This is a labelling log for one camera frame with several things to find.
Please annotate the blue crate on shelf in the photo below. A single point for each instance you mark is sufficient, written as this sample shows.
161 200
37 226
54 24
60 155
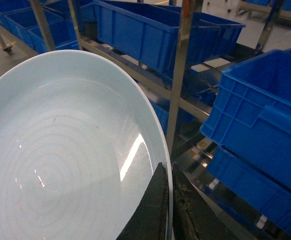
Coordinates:
251 115
258 190

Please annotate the blue bin far left row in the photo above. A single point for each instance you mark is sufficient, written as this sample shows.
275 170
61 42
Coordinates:
45 28

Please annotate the long blue bin on shelf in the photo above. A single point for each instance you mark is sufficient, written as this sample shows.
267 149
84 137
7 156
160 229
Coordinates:
149 33

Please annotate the blue crate on shelf lower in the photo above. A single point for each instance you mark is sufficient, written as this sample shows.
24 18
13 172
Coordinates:
258 190

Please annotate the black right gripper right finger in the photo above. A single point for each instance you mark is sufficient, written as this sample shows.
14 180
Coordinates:
193 219

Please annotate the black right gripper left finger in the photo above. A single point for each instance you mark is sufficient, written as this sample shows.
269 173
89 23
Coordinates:
149 221

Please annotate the blue crate on shelf top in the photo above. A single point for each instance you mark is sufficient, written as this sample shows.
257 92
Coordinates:
251 115

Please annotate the light blue round tray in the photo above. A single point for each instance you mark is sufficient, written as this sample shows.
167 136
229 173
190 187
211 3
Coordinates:
79 144

